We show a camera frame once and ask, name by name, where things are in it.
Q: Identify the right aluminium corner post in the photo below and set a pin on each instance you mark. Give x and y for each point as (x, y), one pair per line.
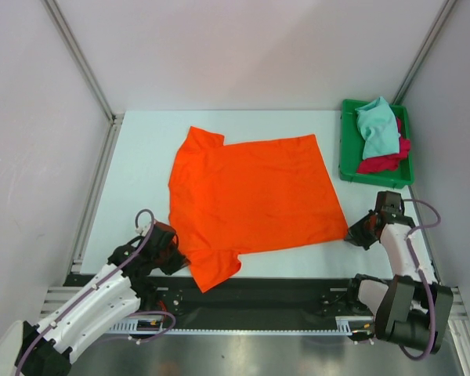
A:
(438, 26)

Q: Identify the aluminium corner post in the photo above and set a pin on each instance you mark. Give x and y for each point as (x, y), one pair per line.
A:
(438, 26)
(68, 37)

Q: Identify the red t shirt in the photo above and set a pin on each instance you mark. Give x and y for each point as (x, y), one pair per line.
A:
(388, 162)

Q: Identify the left aluminium corner post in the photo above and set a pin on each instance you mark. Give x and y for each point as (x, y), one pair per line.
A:
(68, 37)

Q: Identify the white slotted cable duct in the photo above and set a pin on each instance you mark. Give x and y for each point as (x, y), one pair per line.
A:
(342, 326)

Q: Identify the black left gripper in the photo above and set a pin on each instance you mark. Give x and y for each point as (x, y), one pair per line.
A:
(178, 262)

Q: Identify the green plastic bin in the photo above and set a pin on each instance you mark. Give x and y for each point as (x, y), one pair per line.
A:
(351, 150)

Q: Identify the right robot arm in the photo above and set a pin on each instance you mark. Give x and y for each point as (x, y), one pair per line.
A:
(412, 309)

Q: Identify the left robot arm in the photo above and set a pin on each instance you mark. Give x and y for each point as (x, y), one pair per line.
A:
(122, 288)

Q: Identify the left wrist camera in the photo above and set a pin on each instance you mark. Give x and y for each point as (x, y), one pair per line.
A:
(143, 227)

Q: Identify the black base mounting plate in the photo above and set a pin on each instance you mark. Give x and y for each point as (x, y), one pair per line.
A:
(255, 304)

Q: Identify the teal t shirt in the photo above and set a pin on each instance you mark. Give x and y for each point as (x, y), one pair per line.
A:
(378, 127)

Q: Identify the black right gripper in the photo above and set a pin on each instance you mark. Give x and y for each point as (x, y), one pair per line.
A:
(360, 232)

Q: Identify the orange t shirt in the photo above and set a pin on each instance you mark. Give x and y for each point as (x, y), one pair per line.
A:
(245, 198)

